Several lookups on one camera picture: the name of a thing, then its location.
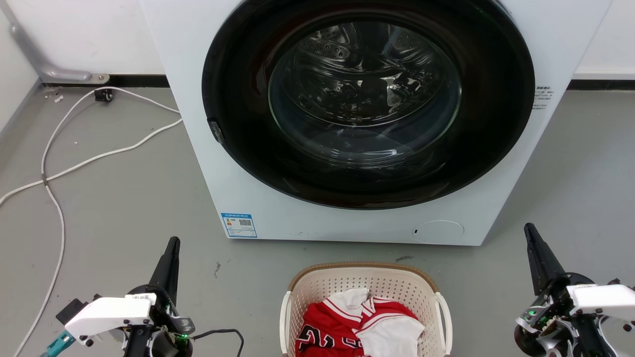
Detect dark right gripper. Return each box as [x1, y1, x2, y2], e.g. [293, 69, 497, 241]
[513, 223, 608, 357]

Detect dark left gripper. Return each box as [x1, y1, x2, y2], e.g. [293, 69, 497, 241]
[123, 237, 195, 357]

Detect cream perforated plastic laundry basket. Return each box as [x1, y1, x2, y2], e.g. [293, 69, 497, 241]
[279, 262, 453, 357]

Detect blue energy label sticker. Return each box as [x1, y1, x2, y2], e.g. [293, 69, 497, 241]
[221, 213, 258, 239]

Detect round white filter cover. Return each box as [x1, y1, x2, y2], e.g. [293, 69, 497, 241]
[412, 220, 465, 244]

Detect white garment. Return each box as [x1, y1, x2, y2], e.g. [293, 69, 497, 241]
[329, 288, 426, 357]

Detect red basketball jersey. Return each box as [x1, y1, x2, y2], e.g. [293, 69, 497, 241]
[295, 296, 419, 357]

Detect white front-load washing machine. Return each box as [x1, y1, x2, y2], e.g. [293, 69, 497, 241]
[139, 0, 614, 246]

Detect black round glass washer door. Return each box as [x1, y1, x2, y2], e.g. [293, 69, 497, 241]
[201, 0, 536, 210]

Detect grey drain pipe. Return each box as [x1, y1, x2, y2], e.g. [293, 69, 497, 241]
[0, 0, 111, 84]

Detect thin black left gripper cable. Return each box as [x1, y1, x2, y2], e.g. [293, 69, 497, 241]
[190, 328, 245, 357]

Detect thin white cable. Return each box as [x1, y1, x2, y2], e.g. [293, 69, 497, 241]
[12, 86, 182, 357]

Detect thick white cable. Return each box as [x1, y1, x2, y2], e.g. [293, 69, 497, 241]
[0, 118, 184, 206]

